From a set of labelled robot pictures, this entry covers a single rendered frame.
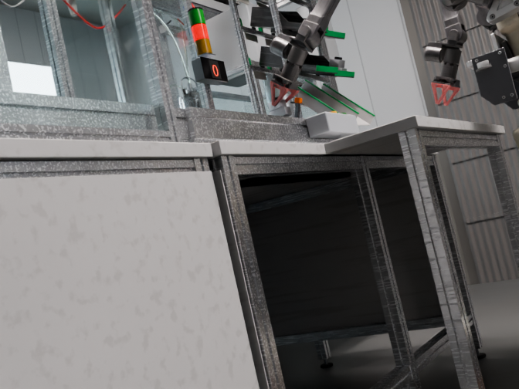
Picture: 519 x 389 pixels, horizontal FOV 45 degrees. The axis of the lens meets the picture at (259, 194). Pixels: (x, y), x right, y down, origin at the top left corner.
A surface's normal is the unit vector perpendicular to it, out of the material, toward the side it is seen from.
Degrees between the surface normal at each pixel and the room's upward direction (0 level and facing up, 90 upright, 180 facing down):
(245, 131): 90
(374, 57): 90
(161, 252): 90
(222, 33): 90
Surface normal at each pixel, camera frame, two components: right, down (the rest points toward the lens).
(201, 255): 0.81, -0.22
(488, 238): -0.57, 0.06
